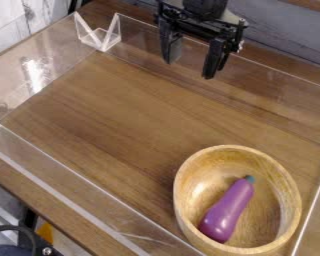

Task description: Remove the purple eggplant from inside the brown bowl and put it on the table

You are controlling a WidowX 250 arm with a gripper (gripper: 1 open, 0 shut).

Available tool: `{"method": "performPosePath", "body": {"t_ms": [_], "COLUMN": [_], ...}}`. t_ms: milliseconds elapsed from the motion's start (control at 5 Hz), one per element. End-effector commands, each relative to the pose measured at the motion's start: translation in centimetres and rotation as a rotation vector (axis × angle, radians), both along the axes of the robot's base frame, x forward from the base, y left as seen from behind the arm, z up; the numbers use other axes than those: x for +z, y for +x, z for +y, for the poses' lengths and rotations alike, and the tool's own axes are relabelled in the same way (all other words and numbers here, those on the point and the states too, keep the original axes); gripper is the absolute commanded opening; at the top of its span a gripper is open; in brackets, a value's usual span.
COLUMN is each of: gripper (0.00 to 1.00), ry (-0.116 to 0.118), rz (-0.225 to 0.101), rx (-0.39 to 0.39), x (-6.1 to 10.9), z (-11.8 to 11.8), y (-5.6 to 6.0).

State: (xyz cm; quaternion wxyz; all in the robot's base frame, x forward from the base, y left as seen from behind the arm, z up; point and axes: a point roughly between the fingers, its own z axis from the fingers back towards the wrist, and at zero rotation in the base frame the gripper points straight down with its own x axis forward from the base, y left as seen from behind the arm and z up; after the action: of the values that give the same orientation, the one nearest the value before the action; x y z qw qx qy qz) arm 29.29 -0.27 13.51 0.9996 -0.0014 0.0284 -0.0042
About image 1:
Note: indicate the brown wooden bowl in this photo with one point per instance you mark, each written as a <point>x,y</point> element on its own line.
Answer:
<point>271,216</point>

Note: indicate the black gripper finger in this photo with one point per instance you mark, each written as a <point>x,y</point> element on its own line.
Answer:
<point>171,43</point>
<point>215,58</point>

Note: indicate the purple toy eggplant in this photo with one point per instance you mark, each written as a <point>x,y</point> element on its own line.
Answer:
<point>220,219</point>

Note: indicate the clear acrylic tray wall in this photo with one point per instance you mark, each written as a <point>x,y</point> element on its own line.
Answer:
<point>97,126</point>

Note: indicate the black clamp with cable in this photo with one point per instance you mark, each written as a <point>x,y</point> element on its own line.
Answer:
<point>30,244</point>

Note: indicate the clear acrylic corner bracket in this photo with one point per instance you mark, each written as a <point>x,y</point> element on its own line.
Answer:
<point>99,38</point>

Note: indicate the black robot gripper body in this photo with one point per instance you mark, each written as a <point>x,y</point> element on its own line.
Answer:
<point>203,19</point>

